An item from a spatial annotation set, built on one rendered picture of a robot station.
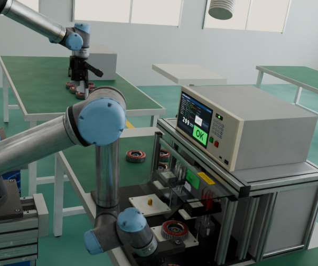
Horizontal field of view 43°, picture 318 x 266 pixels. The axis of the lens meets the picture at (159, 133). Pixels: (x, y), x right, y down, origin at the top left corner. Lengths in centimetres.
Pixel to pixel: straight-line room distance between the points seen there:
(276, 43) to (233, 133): 660
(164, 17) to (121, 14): 72
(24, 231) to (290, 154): 104
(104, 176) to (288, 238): 87
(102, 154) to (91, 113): 25
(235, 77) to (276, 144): 606
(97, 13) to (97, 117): 525
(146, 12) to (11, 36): 201
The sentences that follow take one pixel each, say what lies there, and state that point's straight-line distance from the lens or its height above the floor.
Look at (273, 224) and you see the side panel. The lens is 168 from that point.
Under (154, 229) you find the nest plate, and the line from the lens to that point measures 173.
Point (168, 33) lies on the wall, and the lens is 672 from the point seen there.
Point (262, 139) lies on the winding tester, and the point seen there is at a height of 124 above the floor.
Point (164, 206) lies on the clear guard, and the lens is 143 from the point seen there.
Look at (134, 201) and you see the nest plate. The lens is 190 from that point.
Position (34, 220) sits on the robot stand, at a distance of 142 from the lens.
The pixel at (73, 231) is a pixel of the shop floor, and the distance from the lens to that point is 302.
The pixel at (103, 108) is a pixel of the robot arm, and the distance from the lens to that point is 101.
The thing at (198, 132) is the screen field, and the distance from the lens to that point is 169.
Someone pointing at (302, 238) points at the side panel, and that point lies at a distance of 186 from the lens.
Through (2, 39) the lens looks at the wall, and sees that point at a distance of 603.
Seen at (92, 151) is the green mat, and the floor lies 75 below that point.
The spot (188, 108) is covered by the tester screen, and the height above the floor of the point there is 124.
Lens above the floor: 177
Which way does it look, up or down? 22 degrees down
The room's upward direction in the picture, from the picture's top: 7 degrees clockwise
